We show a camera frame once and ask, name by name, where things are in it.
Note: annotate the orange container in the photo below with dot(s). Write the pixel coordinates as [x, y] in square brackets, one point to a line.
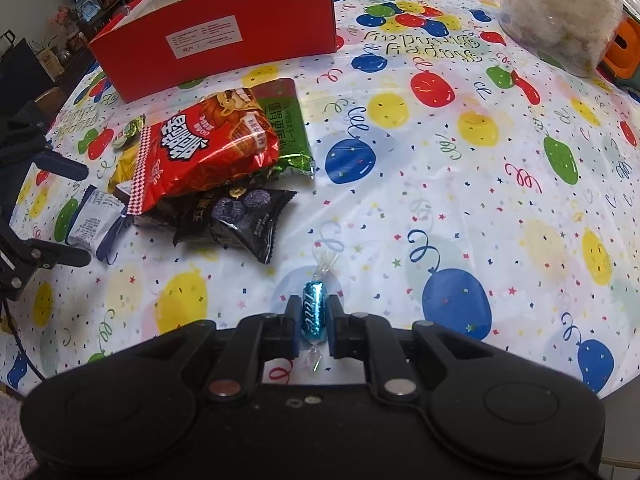
[625, 50]

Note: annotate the dark low cabinet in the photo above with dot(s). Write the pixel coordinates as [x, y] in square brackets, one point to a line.
[65, 60]

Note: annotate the small green white packet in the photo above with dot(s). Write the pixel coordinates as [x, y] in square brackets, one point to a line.
[129, 132]

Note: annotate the red snack bag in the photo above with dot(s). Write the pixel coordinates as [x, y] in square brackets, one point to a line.
[200, 160]

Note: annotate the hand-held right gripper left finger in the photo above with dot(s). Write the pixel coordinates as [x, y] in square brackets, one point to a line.
[293, 327]

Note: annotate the black packet with gold print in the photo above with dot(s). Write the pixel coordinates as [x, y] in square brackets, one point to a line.
[185, 220]

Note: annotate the balloon print tablecloth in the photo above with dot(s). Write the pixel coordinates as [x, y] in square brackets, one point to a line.
[400, 210]

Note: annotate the plain wooden chair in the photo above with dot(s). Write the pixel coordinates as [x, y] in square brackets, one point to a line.
[47, 100]

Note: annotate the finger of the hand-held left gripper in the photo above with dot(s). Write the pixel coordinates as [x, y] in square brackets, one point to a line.
[60, 257]
[60, 165]

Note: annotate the clear plastic bag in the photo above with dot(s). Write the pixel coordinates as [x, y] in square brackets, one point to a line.
[555, 10]

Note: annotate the black packet with purple print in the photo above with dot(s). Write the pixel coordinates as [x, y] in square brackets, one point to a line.
[250, 220]

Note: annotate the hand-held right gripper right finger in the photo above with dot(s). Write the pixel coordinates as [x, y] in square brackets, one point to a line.
[336, 335]

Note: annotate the pink fluffy rug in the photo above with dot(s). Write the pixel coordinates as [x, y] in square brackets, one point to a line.
[12, 435]

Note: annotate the blue candy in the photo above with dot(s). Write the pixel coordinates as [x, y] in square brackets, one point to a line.
[314, 310]

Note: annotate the yellow snack packet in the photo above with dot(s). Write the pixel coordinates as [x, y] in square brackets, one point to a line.
[122, 170]

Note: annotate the white blue snack packet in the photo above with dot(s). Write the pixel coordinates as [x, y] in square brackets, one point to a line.
[92, 225]

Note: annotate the green snack packet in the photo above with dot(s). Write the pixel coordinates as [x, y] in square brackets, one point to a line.
[290, 125]

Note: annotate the red cardboard box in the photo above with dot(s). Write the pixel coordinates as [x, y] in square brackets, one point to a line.
[280, 10]

